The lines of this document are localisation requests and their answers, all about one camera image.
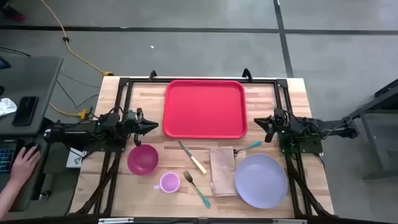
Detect silver metal bracket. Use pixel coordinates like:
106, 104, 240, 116
272, 218, 308, 224
98, 217, 134, 224

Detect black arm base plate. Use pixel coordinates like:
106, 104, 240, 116
82, 127, 128, 153
278, 130, 324, 156

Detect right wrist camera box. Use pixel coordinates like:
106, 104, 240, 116
274, 108, 287, 124

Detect knife with cream handle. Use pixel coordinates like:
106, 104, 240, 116
178, 140, 208, 175

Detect person's hand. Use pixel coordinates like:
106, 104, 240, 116
9, 145, 42, 187

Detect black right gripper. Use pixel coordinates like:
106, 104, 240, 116
254, 114, 285, 143

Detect dark metal equipment stand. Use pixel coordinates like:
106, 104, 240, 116
343, 78, 398, 181

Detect yellow extension cord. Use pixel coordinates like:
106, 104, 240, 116
40, 0, 115, 77

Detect lavender plastic plate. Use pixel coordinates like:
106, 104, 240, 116
234, 153, 289, 210

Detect fork with teal handle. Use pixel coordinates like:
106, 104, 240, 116
182, 169, 211, 210

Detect backlit computer keyboard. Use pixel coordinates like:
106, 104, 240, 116
0, 147, 16, 174

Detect grey desk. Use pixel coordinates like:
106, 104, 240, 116
0, 55, 64, 213

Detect red plastic tray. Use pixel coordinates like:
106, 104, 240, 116
162, 79, 249, 140

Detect black aluminium table frame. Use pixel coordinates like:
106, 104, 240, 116
70, 76, 336, 218

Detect red and black object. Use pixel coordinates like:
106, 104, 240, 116
0, 0, 25, 22

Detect black smartphone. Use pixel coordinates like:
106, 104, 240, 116
12, 96, 39, 127

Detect white printed box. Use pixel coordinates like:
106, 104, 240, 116
65, 147, 88, 169

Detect thin black cable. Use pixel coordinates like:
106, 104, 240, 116
0, 46, 32, 58
55, 72, 101, 110

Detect pale pink mug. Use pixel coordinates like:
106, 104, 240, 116
154, 172, 181, 194

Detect magenta plastic bowl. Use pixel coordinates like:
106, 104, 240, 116
127, 144, 160, 176

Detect beige cloth napkin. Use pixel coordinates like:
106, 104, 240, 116
209, 146, 239, 197

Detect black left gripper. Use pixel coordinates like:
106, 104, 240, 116
127, 107, 159, 147

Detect person's forearm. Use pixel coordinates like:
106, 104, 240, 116
0, 180, 24, 220

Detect spoon with teal handle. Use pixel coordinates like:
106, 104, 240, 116
233, 141, 264, 156

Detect white crumpled tissue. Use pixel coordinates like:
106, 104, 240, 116
0, 98, 18, 118

